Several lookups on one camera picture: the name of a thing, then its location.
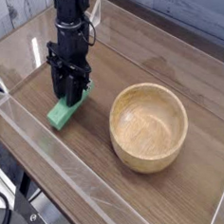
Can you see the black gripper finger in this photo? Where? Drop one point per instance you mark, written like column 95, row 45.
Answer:
column 59, row 75
column 74, row 90

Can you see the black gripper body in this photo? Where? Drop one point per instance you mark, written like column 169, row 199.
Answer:
column 80, row 69

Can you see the black table leg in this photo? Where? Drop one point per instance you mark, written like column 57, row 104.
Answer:
column 25, row 184

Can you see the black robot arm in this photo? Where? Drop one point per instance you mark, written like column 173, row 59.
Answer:
column 67, row 57

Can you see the brown wooden bowl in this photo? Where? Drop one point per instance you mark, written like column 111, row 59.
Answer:
column 148, row 126

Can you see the green rectangular block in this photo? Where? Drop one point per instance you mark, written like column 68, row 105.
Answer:
column 60, row 113

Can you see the clear acrylic tray wall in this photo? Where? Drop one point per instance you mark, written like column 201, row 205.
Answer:
column 77, row 167

